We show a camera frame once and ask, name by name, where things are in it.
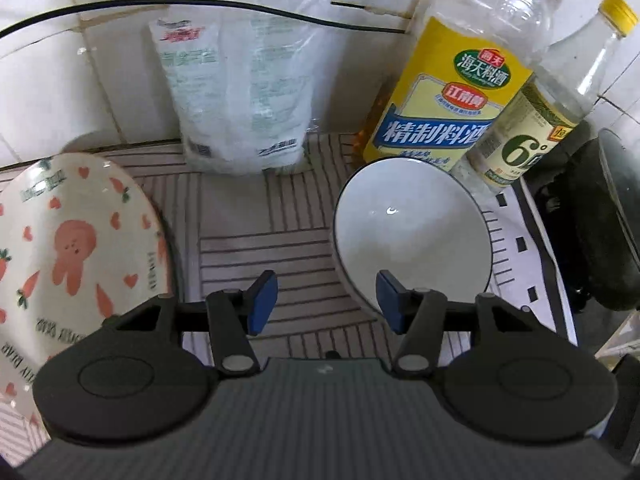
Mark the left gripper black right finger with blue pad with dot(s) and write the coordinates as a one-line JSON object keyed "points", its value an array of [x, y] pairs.
{"points": [[497, 368]]}

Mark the pink rabbit carrot plate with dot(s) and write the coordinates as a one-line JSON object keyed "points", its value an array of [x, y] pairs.
{"points": [[80, 242]]}

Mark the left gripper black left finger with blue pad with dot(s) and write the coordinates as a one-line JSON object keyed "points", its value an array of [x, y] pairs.
{"points": [[149, 371]]}

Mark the clear vinegar bottle yellow cap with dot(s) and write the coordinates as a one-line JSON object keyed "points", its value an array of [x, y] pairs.
{"points": [[557, 97]]}

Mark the striped grey table mat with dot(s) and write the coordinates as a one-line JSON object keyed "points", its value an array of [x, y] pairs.
{"points": [[226, 228]]}

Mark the yellow label cooking wine bottle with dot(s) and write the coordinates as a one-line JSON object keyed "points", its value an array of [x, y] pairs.
{"points": [[468, 60]]}

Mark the black wok with lid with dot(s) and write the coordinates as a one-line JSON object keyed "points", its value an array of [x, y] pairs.
{"points": [[587, 194]]}

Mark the white plastic salt bag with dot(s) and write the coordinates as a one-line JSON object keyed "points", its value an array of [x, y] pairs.
{"points": [[242, 81]]}

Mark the white bowl black rim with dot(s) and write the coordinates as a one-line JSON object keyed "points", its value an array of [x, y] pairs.
{"points": [[415, 220]]}

